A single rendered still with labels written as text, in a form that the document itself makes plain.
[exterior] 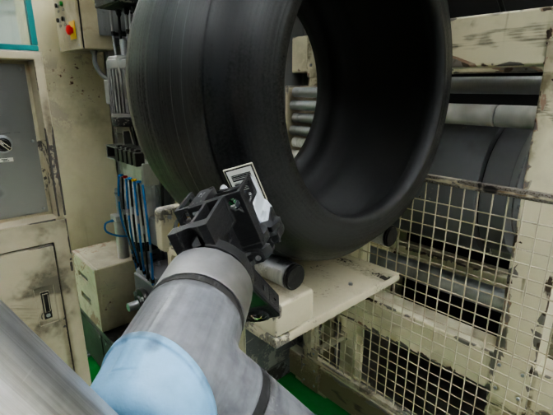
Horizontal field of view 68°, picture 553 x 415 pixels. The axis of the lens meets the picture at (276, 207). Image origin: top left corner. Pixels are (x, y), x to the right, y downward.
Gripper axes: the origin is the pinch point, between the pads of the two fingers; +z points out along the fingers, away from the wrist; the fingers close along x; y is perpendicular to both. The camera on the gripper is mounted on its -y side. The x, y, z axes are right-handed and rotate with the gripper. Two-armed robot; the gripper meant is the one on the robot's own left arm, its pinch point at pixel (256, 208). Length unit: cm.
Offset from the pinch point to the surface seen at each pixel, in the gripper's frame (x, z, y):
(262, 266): 6.1, 9.9, -13.8
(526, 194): -42, 32, -25
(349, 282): -4.7, 23.9, -30.2
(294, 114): 2, 76, -2
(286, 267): 1.6, 7.7, -13.9
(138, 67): 11.6, 10.9, 21.9
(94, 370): 123, 78, -79
